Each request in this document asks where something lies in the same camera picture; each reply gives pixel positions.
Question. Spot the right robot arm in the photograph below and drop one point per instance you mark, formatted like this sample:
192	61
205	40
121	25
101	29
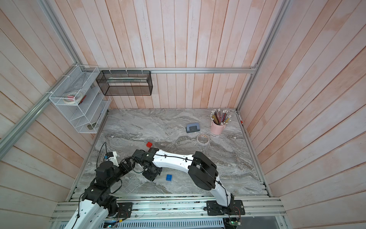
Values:
198	166

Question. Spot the white wire shelf rack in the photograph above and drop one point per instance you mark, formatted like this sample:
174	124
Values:
87	116

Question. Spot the aluminium mounting rail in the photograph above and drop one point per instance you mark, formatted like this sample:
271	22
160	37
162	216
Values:
185	207

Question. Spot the pink pencil cup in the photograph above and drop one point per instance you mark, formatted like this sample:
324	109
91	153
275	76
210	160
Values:
217	129

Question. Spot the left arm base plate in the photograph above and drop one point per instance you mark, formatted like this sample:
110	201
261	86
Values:
120	210

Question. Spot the dark blue square lego brick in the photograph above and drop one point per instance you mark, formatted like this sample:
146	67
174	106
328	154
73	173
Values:
169	177

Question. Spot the black mesh basket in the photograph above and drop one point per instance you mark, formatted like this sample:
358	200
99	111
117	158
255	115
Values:
125	82

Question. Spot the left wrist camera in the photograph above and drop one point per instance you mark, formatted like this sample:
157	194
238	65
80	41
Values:
112	156

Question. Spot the bundle of pencils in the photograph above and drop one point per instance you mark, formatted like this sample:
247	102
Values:
220	117

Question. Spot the red square lego brick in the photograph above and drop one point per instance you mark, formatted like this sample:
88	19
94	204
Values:
149	144

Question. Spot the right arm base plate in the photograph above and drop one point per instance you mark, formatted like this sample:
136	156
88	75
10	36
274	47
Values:
236	207

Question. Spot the tape roll on shelf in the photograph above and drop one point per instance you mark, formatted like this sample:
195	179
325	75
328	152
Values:
72	98

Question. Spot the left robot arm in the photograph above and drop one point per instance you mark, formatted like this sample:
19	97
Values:
98	203

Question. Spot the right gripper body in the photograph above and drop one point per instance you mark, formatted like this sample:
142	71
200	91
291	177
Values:
150	175

